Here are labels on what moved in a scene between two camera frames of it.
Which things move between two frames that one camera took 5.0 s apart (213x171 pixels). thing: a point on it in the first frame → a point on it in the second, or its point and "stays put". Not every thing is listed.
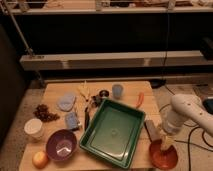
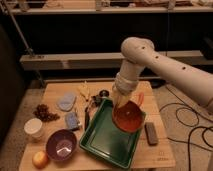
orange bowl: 166,158 → 128,117
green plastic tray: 114,133 stays put
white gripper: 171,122 → 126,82
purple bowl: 61,145 stays put
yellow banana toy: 84,91 stays put
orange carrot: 140,99 stays put
